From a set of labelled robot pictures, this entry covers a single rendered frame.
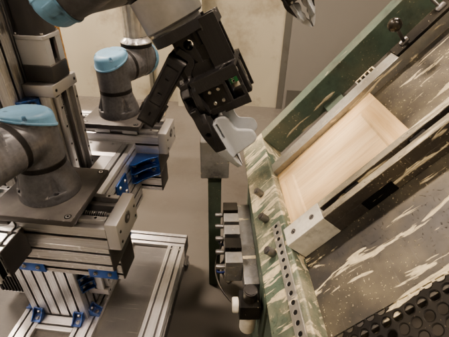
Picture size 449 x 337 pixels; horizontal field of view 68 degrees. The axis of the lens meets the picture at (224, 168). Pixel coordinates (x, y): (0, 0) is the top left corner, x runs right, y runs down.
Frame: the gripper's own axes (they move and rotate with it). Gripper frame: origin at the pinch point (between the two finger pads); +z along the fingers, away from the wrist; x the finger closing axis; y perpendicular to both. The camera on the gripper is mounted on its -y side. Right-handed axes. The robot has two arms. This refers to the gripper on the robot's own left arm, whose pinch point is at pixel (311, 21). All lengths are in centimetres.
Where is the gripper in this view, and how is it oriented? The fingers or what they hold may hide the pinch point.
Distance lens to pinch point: 114.2
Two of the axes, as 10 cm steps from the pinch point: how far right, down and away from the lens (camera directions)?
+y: -0.9, 5.6, -8.2
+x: 8.1, -4.3, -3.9
